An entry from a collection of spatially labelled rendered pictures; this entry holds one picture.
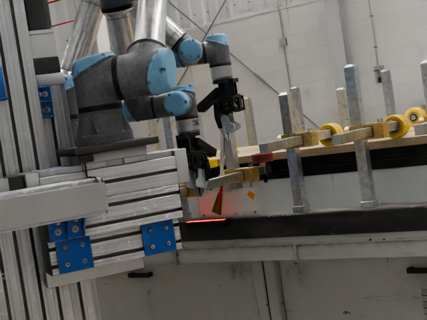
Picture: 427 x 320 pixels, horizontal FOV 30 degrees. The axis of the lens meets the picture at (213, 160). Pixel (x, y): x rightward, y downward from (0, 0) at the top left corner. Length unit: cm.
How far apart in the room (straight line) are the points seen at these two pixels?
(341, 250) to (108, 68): 109
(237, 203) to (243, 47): 878
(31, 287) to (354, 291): 128
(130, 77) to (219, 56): 70
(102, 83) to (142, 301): 166
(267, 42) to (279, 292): 840
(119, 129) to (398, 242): 104
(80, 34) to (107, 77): 67
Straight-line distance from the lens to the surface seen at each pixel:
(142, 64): 204
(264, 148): 248
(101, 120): 206
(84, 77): 208
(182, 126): 255
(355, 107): 260
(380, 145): 280
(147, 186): 208
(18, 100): 221
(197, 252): 303
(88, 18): 271
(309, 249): 278
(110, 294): 365
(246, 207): 283
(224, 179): 271
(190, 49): 255
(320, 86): 1091
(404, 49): 1036
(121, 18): 242
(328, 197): 292
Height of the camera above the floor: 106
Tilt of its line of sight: 3 degrees down
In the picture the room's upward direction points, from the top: 8 degrees counter-clockwise
